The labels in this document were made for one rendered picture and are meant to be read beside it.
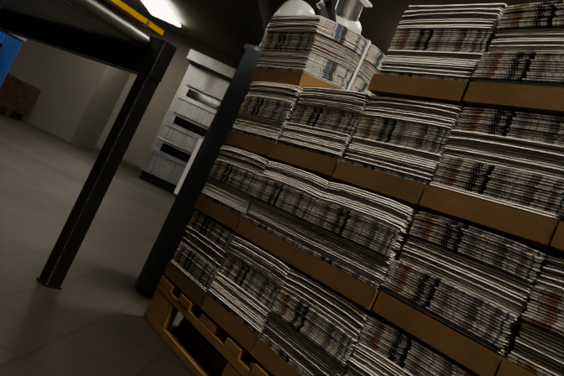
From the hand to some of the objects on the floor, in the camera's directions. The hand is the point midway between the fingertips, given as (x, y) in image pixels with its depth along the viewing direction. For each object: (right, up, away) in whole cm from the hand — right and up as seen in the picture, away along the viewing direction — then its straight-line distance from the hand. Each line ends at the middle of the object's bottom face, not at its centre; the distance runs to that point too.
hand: (357, 20), depth 196 cm
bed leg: (-94, -83, -23) cm, 127 cm away
